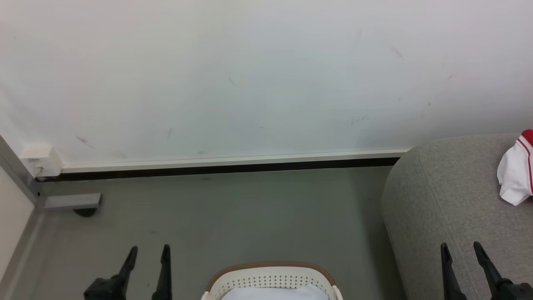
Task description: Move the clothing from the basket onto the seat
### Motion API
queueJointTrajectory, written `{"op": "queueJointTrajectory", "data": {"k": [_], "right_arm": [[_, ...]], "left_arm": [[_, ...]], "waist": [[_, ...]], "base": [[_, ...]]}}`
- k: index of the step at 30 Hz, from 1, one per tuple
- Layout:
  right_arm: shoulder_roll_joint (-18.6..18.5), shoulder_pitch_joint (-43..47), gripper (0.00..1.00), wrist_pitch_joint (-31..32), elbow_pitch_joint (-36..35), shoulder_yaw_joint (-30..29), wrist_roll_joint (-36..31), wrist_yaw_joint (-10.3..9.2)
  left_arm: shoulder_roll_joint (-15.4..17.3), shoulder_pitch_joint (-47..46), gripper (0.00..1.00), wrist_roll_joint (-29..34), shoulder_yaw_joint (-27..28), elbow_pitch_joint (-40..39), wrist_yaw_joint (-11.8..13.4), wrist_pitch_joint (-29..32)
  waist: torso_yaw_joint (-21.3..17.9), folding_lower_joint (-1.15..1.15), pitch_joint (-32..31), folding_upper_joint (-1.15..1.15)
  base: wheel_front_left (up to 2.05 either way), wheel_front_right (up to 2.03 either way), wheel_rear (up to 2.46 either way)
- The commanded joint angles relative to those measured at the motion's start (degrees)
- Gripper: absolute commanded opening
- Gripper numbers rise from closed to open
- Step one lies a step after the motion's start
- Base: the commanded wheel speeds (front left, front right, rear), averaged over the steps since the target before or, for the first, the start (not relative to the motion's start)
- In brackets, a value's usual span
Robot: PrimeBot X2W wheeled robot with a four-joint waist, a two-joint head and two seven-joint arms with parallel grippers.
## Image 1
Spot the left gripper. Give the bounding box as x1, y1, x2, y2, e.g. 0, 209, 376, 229
83, 244, 172, 300

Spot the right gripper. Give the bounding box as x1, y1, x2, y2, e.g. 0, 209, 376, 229
440, 241, 533, 300

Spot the red and white garment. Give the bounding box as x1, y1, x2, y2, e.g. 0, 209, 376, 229
497, 129, 533, 206

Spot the grey fabric sofa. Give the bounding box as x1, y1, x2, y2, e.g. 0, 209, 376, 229
380, 133, 533, 300

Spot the white laundry basket brown rim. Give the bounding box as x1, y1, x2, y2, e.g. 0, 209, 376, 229
201, 261, 344, 300

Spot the black baseboard strip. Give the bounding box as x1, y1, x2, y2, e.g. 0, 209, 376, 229
35, 157, 401, 183

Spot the pale white cloth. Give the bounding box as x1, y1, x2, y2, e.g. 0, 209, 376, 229
221, 284, 330, 300

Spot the white junction box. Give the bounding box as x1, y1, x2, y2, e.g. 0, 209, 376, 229
20, 144, 63, 179

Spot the grey metal foot bracket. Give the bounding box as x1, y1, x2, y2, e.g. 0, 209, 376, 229
43, 192, 102, 210

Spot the white wall cable duct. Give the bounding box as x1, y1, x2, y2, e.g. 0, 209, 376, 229
61, 148, 413, 174

